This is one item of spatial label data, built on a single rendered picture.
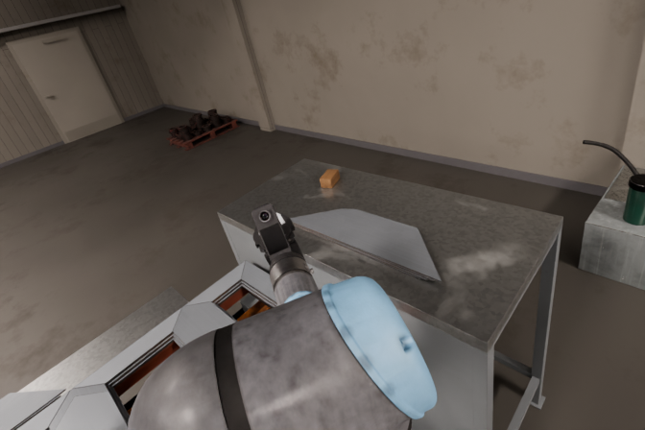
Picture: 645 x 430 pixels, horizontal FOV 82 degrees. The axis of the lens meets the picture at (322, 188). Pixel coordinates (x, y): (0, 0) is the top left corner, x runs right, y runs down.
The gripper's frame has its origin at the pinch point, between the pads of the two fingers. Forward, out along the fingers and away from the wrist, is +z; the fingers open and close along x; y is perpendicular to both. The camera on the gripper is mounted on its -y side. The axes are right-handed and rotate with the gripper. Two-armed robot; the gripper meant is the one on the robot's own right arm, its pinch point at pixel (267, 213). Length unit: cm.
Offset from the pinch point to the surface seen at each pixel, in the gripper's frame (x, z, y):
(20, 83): -376, 843, -49
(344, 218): 23, 43, 42
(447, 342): 28, -15, 53
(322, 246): 10, 34, 42
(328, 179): 27, 74, 40
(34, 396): -111, 44, 52
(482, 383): 32, -24, 63
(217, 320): -39, 40, 56
